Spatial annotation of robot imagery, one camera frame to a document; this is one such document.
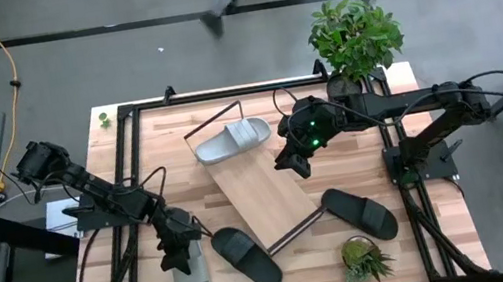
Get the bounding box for white paper sheet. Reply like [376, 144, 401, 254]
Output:
[36, 196, 89, 261]

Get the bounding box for wooden shelf with black frame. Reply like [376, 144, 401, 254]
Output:
[179, 88, 335, 268]

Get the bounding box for black metal table frame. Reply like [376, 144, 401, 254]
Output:
[35, 38, 494, 282]

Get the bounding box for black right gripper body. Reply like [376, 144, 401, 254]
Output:
[275, 98, 335, 160]

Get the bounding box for small green leaf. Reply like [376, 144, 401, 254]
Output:
[97, 111, 113, 131]

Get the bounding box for small potted succulent plant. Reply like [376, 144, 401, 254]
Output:
[337, 229, 400, 282]

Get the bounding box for black slide sandal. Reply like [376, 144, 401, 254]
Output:
[318, 179, 402, 251]
[208, 218, 285, 282]

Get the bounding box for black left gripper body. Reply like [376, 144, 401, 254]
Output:
[149, 200, 204, 253]

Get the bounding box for potted green leafy tree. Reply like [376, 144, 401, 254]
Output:
[302, 0, 415, 116]

